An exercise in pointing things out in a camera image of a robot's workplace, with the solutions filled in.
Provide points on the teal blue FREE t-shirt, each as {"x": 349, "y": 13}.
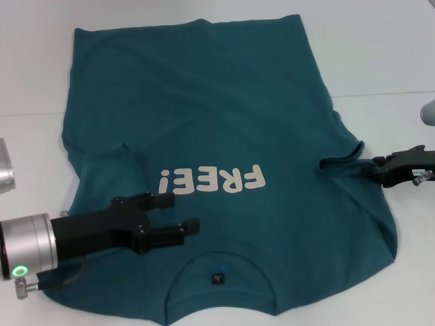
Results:
{"x": 204, "y": 102}

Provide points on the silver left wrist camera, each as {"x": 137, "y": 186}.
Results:
{"x": 6, "y": 169}

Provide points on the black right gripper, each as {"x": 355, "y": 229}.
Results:
{"x": 404, "y": 168}

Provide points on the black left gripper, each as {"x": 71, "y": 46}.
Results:
{"x": 98, "y": 229}

